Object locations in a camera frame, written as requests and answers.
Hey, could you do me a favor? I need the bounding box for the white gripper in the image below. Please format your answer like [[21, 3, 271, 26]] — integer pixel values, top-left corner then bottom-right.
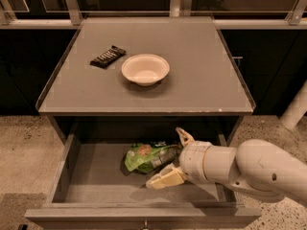
[[146, 127, 212, 190]]

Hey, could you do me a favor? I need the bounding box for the green rice chip bag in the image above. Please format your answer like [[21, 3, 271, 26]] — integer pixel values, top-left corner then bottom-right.
[[124, 141, 182, 173]]

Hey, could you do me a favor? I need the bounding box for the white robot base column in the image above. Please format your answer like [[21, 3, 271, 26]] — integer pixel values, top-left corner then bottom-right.
[[280, 81, 307, 129]]

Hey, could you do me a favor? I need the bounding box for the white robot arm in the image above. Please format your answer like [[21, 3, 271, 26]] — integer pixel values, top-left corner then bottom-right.
[[146, 127, 307, 207]]

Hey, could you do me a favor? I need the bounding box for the grey cabinet counter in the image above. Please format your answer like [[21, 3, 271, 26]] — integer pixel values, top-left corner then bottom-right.
[[35, 15, 257, 146]]

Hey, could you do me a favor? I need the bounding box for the open grey top drawer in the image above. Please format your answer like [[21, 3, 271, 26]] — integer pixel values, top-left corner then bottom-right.
[[25, 125, 261, 230]]

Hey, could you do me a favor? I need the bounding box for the white paper bowl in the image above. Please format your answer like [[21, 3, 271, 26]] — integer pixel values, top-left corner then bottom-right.
[[121, 54, 170, 86]]

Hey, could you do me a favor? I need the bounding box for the black snack bar wrapper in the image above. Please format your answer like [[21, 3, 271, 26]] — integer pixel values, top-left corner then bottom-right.
[[90, 45, 126, 69]]

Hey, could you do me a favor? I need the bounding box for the metal railing frame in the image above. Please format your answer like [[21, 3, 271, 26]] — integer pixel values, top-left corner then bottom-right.
[[0, 0, 307, 30]]

